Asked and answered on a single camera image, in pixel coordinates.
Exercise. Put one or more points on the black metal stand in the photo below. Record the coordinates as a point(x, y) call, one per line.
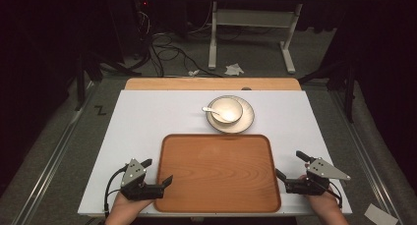
point(350, 94)
point(80, 87)

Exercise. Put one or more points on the white frame desk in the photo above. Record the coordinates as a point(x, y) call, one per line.
point(252, 18)

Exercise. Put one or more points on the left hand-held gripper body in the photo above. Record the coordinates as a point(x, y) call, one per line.
point(137, 187)

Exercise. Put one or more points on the flat white paper sheet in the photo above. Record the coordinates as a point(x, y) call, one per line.
point(380, 215)

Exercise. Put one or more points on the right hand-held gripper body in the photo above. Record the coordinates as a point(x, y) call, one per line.
point(319, 177)

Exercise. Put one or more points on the person's left hand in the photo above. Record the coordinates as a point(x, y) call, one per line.
point(129, 207)

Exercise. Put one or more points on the metal floor rail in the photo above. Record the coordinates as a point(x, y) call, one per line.
point(367, 146)
point(49, 172)

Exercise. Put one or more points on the brown wooden tray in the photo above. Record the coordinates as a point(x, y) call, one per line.
point(216, 172)

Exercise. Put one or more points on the large crumpled white paper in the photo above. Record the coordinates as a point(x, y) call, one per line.
point(234, 69)

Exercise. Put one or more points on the white table mat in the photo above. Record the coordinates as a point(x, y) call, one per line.
point(131, 126)

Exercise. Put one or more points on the white bowl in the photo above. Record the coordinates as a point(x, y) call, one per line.
point(231, 106)

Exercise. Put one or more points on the white ceramic spoon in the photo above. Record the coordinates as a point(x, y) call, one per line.
point(209, 110)

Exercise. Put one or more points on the person's right hand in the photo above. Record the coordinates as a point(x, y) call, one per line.
point(323, 203)

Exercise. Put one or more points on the wooden table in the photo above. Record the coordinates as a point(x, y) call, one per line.
point(196, 84)

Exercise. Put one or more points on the white round plate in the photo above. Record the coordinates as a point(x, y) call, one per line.
point(248, 118)

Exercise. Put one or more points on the small crumpled white paper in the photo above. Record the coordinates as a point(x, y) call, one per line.
point(193, 73)

